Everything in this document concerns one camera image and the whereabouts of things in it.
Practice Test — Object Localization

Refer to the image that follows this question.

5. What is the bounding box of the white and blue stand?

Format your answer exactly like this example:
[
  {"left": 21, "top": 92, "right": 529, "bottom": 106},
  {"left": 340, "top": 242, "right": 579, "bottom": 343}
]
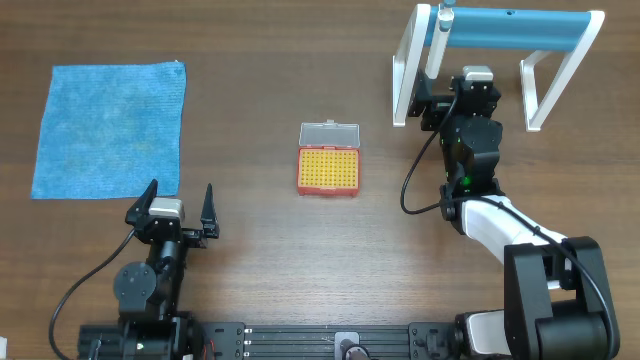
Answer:
[{"left": 391, "top": 2, "right": 607, "bottom": 134}]

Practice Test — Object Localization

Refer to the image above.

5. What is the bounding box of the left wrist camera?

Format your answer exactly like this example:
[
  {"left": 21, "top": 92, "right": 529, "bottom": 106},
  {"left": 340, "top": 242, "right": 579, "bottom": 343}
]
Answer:
[{"left": 148, "top": 196, "right": 187, "bottom": 223}]

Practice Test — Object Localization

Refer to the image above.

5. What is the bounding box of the black cable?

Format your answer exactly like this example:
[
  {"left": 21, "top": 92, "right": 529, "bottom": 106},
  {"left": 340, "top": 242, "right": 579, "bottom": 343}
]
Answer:
[
  {"left": 399, "top": 79, "right": 617, "bottom": 346},
  {"left": 47, "top": 228, "right": 137, "bottom": 360}
]

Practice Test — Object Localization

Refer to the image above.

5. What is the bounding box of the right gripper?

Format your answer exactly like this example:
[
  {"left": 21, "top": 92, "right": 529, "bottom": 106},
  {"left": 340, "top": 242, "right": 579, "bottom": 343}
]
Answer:
[{"left": 407, "top": 69, "right": 502, "bottom": 133}]

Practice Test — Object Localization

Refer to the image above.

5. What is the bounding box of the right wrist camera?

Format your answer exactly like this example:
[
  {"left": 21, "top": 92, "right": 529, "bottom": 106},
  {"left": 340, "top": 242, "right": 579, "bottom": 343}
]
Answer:
[{"left": 461, "top": 65, "right": 495, "bottom": 85}]

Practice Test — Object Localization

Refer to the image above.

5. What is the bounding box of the red and yellow tip box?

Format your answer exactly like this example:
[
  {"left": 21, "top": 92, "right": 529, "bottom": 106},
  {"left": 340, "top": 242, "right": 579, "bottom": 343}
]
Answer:
[{"left": 296, "top": 119, "right": 362, "bottom": 198}]

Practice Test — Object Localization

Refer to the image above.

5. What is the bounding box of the white pipette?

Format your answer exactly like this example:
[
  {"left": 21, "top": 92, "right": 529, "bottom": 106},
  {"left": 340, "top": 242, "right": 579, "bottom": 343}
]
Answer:
[{"left": 424, "top": 0, "right": 457, "bottom": 81}]

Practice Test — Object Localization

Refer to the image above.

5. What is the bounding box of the blue cloth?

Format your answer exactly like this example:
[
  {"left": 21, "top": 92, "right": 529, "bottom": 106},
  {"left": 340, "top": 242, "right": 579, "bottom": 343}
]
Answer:
[{"left": 29, "top": 60, "right": 188, "bottom": 201}]

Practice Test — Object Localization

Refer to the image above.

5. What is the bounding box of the mounting rail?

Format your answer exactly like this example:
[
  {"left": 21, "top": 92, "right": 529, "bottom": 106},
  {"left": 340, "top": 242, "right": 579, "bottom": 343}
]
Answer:
[{"left": 77, "top": 321, "right": 464, "bottom": 360}]

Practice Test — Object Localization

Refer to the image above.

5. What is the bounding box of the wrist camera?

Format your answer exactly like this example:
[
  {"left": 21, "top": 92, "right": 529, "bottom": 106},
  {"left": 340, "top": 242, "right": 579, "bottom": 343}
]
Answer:
[
  {"left": 148, "top": 196, "right": 187, "bottom": 223},
  {"left": 461, "top": 65, "right": 495, "bottom": 85}
]

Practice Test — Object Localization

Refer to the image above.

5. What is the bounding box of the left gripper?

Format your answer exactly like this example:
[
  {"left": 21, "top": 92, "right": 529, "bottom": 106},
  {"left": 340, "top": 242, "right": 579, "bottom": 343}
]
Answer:
[{"left": 124, "top": 178, "right": 221, "bottom": 250}]

